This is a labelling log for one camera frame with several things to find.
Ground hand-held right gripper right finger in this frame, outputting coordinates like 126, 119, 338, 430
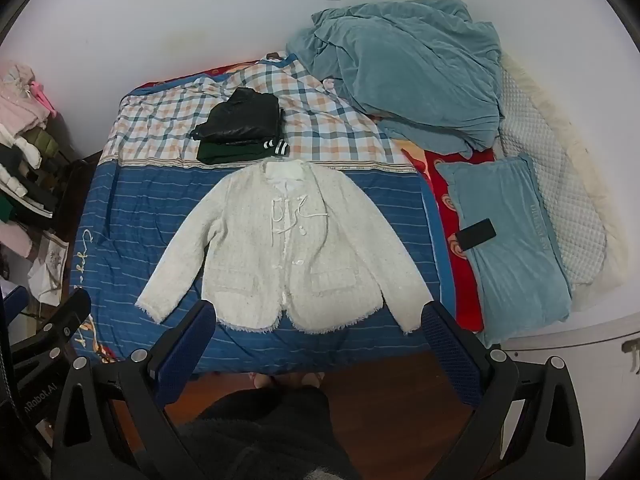
421, 301, 587, 480

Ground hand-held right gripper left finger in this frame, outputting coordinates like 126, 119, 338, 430
52, 299, 217, 480

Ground white tweed jacket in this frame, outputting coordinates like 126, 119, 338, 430
135, 158, 435, 335

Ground teal pillow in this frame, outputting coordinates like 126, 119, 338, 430
436, 154, 572, 348

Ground white quilted mattress pad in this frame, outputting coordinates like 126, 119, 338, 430
495, 65, 608, 293

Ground teal velvet blanket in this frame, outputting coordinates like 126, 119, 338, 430
286, 0, 505, 158

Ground black phone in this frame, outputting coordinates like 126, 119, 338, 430
456, 218, 497, 251

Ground red printed blanket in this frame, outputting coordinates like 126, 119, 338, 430
400, 135, 496, 333

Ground blue striped bedsheet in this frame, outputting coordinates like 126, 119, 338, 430
69, 157, 451, 375

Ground black leather jacket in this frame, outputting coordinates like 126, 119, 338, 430
190, 87, 285, 143

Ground shelf of folded clothes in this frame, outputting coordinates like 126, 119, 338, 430
0, 60, 76, 281

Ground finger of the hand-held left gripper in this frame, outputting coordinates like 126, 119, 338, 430
10, 287, 93, 376

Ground dark green striped-cuff garment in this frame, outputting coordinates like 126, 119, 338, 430
196, 135, 292, 165

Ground person's feet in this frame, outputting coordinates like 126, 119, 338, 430
251, 371, 325, 392

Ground white printed bag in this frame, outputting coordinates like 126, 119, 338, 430
27, 230, 71, 307

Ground cream fluffy blanket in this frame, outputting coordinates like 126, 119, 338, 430
500, 50, 632, 311

